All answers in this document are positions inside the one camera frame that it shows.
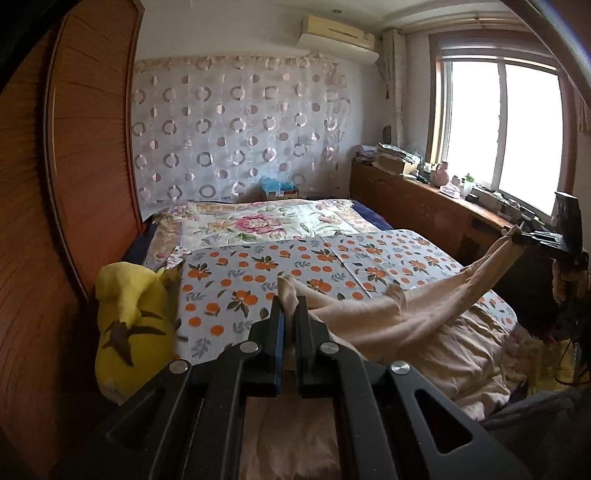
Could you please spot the green capped bottle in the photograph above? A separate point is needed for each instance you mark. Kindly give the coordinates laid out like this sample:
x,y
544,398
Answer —
x,y
469,185

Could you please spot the circle patterned sheer curtain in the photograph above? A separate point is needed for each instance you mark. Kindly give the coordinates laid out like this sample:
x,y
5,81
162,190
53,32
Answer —
x,y
231,129

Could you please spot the wooden wardrobe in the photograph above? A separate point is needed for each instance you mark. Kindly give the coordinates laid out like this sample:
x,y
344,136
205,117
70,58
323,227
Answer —
x,y
83,152

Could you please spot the window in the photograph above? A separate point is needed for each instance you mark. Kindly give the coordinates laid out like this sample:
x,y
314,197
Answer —
x,y
475,124

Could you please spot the grey box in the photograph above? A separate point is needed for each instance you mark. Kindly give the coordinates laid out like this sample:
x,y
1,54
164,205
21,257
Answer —
x,y
501,206

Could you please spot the white tissue pack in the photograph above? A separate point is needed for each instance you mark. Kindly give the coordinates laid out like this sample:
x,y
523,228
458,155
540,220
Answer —
x,y
451,190

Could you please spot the yellow plush toy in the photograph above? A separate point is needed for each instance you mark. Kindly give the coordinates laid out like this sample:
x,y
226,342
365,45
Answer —
x,y
124,323

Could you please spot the pink figurine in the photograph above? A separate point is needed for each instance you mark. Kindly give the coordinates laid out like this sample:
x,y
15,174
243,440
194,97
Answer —
x,y
441,174

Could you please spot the blue plastic bag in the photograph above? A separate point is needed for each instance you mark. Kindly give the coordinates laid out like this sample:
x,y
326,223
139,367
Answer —
x,y
277,184

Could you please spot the bundled window curtain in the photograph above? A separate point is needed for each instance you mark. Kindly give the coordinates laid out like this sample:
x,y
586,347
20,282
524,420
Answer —
x,y
395,83

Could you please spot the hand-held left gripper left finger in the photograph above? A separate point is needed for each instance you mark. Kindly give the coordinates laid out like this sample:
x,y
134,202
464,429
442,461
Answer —
x,y
279,360

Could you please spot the floral quilt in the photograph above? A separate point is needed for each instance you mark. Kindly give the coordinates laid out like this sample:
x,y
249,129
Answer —
x,y
258,226

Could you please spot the person's right hand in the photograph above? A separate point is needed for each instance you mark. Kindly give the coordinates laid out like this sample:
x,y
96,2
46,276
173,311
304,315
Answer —
x,y
561,284

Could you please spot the stack of papers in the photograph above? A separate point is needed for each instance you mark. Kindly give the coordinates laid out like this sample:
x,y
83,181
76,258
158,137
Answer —
x,y
395,159

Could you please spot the orange fruit print bedsheet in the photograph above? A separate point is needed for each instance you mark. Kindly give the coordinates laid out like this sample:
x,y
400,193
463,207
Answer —
x,y
258,286

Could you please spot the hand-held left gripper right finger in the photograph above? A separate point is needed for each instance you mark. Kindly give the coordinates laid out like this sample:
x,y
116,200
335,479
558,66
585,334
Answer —
x,y
304,350

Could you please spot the grey fleece clothing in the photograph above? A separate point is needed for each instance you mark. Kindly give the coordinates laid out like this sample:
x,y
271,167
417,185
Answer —
x,y
540,438

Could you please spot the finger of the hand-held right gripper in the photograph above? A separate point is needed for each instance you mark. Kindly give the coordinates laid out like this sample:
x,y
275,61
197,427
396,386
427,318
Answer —
x,y
521,236

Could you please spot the small pile of papers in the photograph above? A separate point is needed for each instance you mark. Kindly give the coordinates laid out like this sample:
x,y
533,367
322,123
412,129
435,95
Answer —
x,y
364,155

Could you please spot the wall air conditioner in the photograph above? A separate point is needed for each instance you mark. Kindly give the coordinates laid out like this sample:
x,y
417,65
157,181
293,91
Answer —
x,y
337,46

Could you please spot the long wooden cabinet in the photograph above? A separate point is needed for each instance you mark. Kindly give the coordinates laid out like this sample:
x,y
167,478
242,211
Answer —
x,y
406,203

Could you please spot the small black device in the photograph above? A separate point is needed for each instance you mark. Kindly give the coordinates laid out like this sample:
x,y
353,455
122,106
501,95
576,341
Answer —
x,y
528,217

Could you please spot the pink printed t-shirt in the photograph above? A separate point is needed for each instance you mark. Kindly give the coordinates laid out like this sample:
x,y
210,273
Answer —
x,y
415,323

